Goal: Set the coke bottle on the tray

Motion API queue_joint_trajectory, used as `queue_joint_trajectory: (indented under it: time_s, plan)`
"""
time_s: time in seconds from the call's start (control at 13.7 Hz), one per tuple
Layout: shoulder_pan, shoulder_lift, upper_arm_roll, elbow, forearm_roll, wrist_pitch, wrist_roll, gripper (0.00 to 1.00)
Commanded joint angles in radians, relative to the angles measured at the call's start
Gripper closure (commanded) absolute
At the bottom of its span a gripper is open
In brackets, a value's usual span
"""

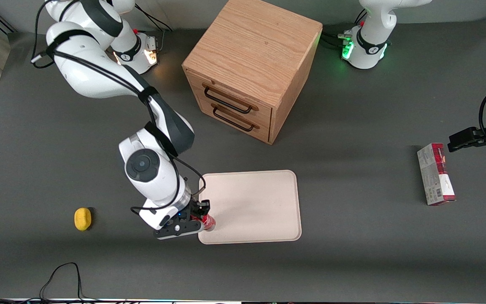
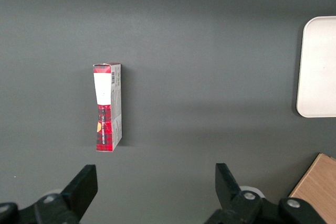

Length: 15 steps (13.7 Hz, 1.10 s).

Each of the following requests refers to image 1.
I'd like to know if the black right arm base cable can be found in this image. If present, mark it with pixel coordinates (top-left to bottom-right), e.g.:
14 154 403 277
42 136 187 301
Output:
133 5 174 51

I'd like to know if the cream plastic tray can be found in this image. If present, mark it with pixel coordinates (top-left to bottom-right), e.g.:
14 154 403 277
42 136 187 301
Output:
198 170 302 245

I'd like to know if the red and grey carton box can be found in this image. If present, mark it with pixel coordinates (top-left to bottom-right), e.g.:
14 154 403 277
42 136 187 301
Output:
416 143 456 206

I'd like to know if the black left arm base cable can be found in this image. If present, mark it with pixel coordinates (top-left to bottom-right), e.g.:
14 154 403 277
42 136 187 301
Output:
321 8 368 50

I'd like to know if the black drawer handle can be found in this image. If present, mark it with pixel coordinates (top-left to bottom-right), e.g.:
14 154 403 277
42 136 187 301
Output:
211 103 260 132
202 84 259 114

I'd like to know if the black arm base cable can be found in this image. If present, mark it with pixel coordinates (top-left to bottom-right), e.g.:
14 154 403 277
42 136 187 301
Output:
321 8 368 50
133 5 174 51

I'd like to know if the black cable along right arm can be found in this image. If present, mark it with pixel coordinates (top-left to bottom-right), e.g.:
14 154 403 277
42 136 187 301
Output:
31 0 207 214

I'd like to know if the black cable loop on table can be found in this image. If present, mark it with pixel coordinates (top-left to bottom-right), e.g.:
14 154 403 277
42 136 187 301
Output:
0 262 104 303

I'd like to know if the wooden drawer cabinet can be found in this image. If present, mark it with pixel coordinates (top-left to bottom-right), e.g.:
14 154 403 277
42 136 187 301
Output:
181 0 323 145

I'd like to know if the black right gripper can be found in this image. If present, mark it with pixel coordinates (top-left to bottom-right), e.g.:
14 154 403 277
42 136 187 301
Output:
153 199 211 241

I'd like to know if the yellow lemon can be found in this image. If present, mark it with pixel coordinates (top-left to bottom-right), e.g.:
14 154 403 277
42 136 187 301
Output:
74 207 92 232

